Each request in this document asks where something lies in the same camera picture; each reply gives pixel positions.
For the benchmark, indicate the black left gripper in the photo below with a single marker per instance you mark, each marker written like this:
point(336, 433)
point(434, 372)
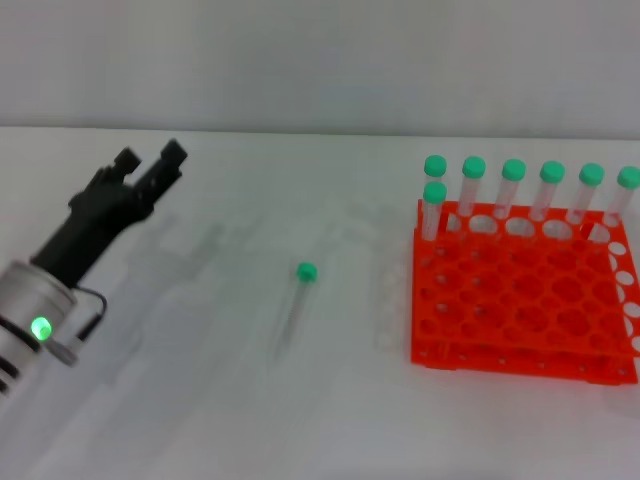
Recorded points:
point(92, 220)

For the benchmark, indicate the green capped clear test tube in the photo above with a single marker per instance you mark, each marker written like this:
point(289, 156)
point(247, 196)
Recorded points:
point(295, 305)
point(513, 170)
point(434, 192)
point(435, 166)
point(591, 174)
point(629, 178)
point(552, 172)
point(473, 167)

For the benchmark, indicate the orange plastic test tube rack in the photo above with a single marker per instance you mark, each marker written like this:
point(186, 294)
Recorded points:
point(520, 300)

